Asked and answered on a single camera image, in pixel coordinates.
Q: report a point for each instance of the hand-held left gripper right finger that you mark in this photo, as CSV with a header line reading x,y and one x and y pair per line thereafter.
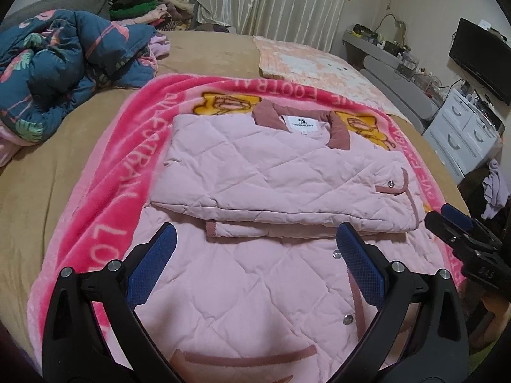
x,y
359,265

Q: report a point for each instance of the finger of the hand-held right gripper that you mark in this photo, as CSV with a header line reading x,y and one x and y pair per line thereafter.
x,y
447,227
457,215

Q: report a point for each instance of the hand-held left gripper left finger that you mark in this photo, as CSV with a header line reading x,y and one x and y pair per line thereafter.
x,y
153,265

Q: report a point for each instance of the pink quilted jacket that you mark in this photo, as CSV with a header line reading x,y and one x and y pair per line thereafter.
x,y
279,191

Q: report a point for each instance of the dark chair with clothes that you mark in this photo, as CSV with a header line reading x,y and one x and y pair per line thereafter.
x,y
475,191

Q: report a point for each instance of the pile of folded clothes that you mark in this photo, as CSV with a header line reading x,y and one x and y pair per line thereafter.
x,y
147,6

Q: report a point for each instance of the lilac cloth garment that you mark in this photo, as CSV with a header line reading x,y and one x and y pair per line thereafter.
x,y
495,187

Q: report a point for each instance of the white drawer cabinet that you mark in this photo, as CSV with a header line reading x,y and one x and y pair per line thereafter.
x,y
459,131

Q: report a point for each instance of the pink cartoon printed blanket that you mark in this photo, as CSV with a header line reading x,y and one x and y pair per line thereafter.
x,y
99,191

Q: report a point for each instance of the bed with tan sheet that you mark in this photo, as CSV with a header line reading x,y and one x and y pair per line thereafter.
x,y
60,159

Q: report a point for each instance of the grey curved shelf desk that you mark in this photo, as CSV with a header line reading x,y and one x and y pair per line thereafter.
x,y
391,72

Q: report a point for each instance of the black flat television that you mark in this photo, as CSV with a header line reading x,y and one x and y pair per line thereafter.
x,y
479,56

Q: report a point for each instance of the clutter of small electronics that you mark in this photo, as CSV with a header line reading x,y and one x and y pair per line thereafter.
x,y
403,52

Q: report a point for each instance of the peach patterned towel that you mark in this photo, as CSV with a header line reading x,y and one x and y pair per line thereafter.
x,y
319,62

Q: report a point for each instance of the blue flamingo print duvet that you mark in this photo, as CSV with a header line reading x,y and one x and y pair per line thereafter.
x,y
56,68

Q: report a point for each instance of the cream pleated curtain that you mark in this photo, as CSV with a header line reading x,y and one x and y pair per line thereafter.
x,y
271,4

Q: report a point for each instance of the grey pillow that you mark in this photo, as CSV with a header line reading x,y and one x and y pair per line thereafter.
x,y
68,2

